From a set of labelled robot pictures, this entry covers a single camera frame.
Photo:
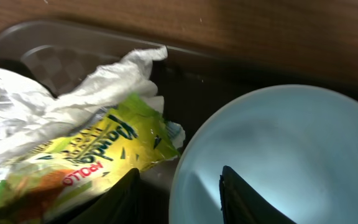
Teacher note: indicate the brown serving tray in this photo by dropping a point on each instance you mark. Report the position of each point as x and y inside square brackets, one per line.
[194, 86]

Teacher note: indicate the light blue bowl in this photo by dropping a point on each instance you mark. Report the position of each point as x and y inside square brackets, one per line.
[296, 145]

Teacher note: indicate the crumpled white napkin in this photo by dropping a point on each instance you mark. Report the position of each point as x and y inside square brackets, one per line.
[30, 115]

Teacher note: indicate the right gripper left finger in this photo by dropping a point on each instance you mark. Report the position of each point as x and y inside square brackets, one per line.
[120, 205]

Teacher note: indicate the yellow green snack wrapper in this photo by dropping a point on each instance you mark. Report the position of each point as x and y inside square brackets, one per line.
[42, 184]

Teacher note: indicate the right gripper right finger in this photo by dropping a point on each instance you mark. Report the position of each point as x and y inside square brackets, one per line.
[241, 204]

